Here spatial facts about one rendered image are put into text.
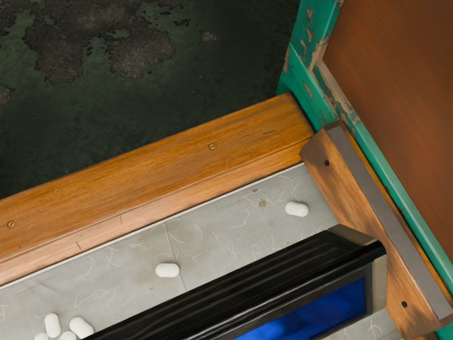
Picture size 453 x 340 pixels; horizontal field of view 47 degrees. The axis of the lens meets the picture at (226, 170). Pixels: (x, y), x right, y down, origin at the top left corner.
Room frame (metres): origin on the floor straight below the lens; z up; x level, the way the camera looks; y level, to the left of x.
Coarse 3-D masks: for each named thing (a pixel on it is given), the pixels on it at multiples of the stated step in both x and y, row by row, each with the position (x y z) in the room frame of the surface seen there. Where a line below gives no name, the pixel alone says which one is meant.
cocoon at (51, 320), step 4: (48, 316) 0.08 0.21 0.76; (52, 316) 0.08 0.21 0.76; (56, 316) 0.08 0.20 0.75; (44, 320) 0.07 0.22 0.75; (48, 320) 0.07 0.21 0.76; (52, 320) 0.08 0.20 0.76; (56, 320) 0.08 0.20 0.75; (48, 324) 0.07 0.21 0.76; (52, 324) 0.07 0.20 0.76; (56, 324) 0.07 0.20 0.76; (48, 328) 0.07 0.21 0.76; (52, 328) 0.07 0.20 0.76; (56, 328) 0.07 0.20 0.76; (60, 328) 0.07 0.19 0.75; (48, 332) 0.06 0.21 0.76; (52, 332) 0.06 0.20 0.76; (56, 332) 0.06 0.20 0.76; (60, 332) 0.06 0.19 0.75; (52, 336) 0.06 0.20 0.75; (56, 336) 0.06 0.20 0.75
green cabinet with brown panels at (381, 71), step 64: (320, 0) 0.49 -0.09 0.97; (384, 0) 0.42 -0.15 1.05; (448, 0) 0.37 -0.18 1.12; (320, 64) 0.46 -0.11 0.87; (384, 64) 0.39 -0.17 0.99; (448, 64) 0.33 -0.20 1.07; (384, 128) 0.35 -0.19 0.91; (448, 128) 0.29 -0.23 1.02; (448, 192) 0.25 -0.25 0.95; (448, 256) 0.20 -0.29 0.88
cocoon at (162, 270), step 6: (162, 264) 0.17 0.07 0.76; (168, 264) 0.17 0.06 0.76; (174, 264) 0.17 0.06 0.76; (156, 270) 0.16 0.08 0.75; (162, 270) 0.16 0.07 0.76; (168, 270) 0.16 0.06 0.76; (174, 270) 0.16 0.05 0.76; (162, 276) 0.16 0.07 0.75; (168, 276) 0.16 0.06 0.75; (174, 276) 0.16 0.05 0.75
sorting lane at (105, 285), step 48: (240, 192) 0.30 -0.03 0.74; (288, 192) 0.31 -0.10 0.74; (144, 240) 0.21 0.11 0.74; (192, 240) 0.22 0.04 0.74; (240, 240) 0.23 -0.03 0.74; (288, 240) 0.24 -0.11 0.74; (0, 288) 0.11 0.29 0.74; (48, 288) 0.12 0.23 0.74; (96, 288) 0.13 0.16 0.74; (144, 288) 0.14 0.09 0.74; (192, 288) 0.15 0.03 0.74; (0, 336) 0.05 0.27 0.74; (48, 336) 0.06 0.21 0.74; (336, 336) 0.11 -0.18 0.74; (384, 336) 0.12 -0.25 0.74
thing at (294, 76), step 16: (288, 48) 0.52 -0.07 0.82; (288, 64) 0.51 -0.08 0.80; (288, 80) 0.50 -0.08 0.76; (304, 80) 0.47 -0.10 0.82; (304, 96) 0.46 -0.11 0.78; (320, 96) 0.43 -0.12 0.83; (304, 112) 0.45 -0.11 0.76; (320, 112) 0.42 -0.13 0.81; (320, 128) 0.41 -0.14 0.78; (448, 336) 0.12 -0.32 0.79
